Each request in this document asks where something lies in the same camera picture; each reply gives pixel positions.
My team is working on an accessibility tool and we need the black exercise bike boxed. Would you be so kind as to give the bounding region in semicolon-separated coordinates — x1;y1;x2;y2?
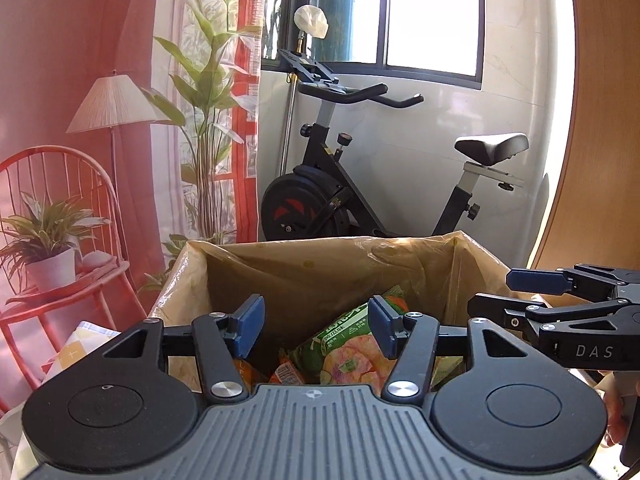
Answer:
259;48;531;242

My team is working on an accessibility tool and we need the wooden headboard panel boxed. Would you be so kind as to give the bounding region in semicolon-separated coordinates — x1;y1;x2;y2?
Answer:
532;0;639;269

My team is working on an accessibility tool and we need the green vegetable chips bag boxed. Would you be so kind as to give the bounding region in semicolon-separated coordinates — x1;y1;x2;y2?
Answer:
288;304;395;396

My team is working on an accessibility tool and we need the window with black frame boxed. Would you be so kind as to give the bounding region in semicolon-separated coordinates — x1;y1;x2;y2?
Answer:
262;0;486;90

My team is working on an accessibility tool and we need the orange snack bag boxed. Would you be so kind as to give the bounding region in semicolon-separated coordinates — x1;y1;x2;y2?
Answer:
233;349;306;392

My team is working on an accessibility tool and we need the person right hand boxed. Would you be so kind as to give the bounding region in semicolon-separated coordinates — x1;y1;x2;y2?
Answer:
596;370;628;448

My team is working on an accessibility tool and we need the cardboard box with plastic liner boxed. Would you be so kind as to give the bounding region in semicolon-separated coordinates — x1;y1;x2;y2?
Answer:
151;232;513;368

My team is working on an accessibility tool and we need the printed room backdrop cloth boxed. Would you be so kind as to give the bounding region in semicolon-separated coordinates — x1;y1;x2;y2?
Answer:
1;0;262;411

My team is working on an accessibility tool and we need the white cloth on pole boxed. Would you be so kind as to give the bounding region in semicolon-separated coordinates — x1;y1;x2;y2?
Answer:
294;4;329;39

